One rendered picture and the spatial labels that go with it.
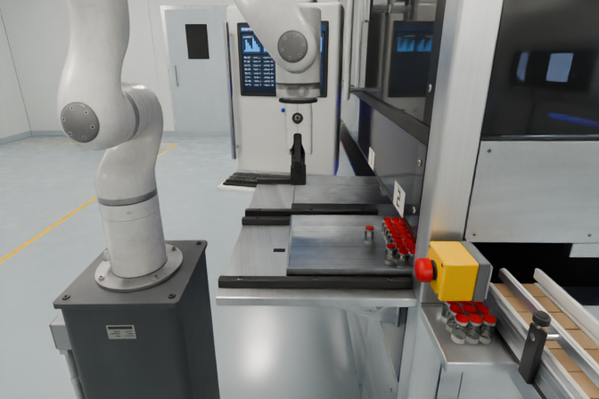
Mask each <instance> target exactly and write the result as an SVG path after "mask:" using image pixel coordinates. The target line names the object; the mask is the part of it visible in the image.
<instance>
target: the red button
mask: <svg viewBox="0 0 599 399"><path fill-rule="evenodd" d="M414 274H415V276H416V279H417V280H418V281H420V282H431V281H432V278H433V268H432V263H431V261H430V259H429V258H428V257H419V258H418V259H416V260H415V263H414Z"/></svg>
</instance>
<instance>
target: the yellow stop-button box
mask: <svg viewBox="0 0 599 399"><path fill-rule="evenodd" d="M428 258H429V259H430V261H431V263H432V268H433V278H432V281H431V282H430V285H431V287H432V288H433V290H434V292H435V294H436V295H437V297H438V299H439V300H440V301H471V300H472V301H473V302H483V300H484V296H485V292H486V287H487V283H488V275H489V271H490V266H491V264H490V262H489V261H488V260H487V259H486V258H485V257H484V256H483V255H482V254H481V253H480V252H479V251H478V250H477V249H476V247H475V246H474V245H473V244H472V243H471V242H470V241H461V242H459V241H431V242H430V245H429V251H428Z"/></svg>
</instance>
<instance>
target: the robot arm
mask: <svg viewBox="0 0 599 399"><path fill-rule="evenodd" d="M234 2H235V4H236V6H237V8H238V9H239V11H240V13H241V14H242V16H243V18H244V19H245V20H246V21H247V23H248V24H249V26H250V28H251V29H252V31H253V32H254V34H255V35H256V36H257V38H258V40H259V41H260V43H261V44H262V45H263V46H264V47H265V49H266V50H267V52H268V53H269V54H270V56H271V57H272V58H273V60H274V61H275V80H276V96H277V97H282V98H280V99H279V102H281V103H285V133H286V144H287V153H288V154H289V155H291V185H306V165H305V152H306V153H309V155H311V154H312V121H313V111H312V103H314V102H317V98H315V97H318V96H320V63H321V10H320V8H318V7H316V6H314V5H308V4H297V3H296V2H295V0H234ZM67 6H68V11H69V16H70V45H69V50H68V53H67V57H66V61H65V64H64V67H63V71H62V77H61V82H60V85H59V91H58V97H57V115H58V120H59V123H60V126H61V128H62V131H63V133H65V134H66V136H67V137H68V138H69V139H70V140H71V141H72V142H74V143H75V144H76V145H78V146H80V147H83V148H85V149H89V150H94V151H98V150H106V151H105V153H104V155H103V158H102V161H101V163H100V165H99V167H98V168H97V171H96V173H95V177H94V187H95V192H96V197H97V200H98V205H99V209H100V214H101V219H102V223H103V231H104V236H105V239H106V244H107V249H108V250H105V251H104V254H103V260H104V261H102V262H101V263H100V264H99V266H98V267H97V268H96V270H95V273H94V277H95V281H96V284H97V285H98V286H99V287H100V288H102V289H105V290H107V291H111V292H119V293H124V292H134V291H139V290H143V289H148V288H151V287H153V286H156V285H158V284H160V283H162V282H164V281H166V280H167V279H169V278H170V277H172V276H173V275H174V274H175V273H176V272H177V271H178V270H179V269H180V267H181V265H182V263H183V256H182V252H181V251H180V250H179V249H178V248H177V247H174V246H172V245H168V244H165V239H164V232H163V226H162V220H161V213H160V201H159V194H158V188H157V182H156V176H155V165H156V160H157V157H158V153H159V149H160V143H161V138H162V133H163V124H164V121H163V112H162V108H161V105H160V101H159V99H158V97H157V96H156V94H155V93H154V92H153V91H152V90H151V89H150V88H148V87H147V86H145V85H142V84H139V83H136V82H121V70H122V64H123V61H124V58H125V55H126V52H127V47H128V43H129V36H130V19H129V9H128V0H67Z"/></svg>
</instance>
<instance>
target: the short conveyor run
mask: <svg viewBox="0 0 599 399"><path fill-rule="evenodd" d="M498 277H499V278H500V279H501V280H502V281H503V283H492V282H490V284H489V287H488V295H487V299H484V300H483V303H482V304H483V305H484V306H486V307H487V308H488V309H489V313H488V314H491V315H493V316H494V317H495V318H496V325H495V326H496V329H495V333H496V335H497V336H498V337H499V339H500V340H501V342H502V343H503V345H504V346H505V348H506V349H507V351H508V352H509V354H510V355H511V356H512V358H513V359H514V360H515V362H516V367H515V371H514V373H507V374H508V375H509V377H510V379H511V380H512V382H513V383H514V385H515V386H516V387H517V389H518V390H519V392H520V393H521V396H522V397H523V399H599V321H598V320H597V319H596V318H595V317H594V316H593V315H592V314H591V313H590V312H588V310H586V309H585V308H584V307H583V306H582V305H581V304H580V303H578V302H577V301H576V300H575V299H574V298H573V297H571V296H570V295H569V294H568V293H567V292H566V291H565V290H564V289H562V288H561V287H560V286H559V285H558V284H557V283H556V282H554V281H553V280H552V279H551V278H550V277H549V276H548V275H546V274H545V273H544V272H543V271H542V270H541V269H538V268H536V269H535V272H534V276H533V278H534V279H535V280H536V281H537V282H539V283H534V284H520V283H519V282H518V281H517V280H516V279H515V278H514V277H513V276H512V275H511V274H510V273H509V272H508V271H507V270H506V269H505V268H502V269H500V270H499V274H498Z"/></svg>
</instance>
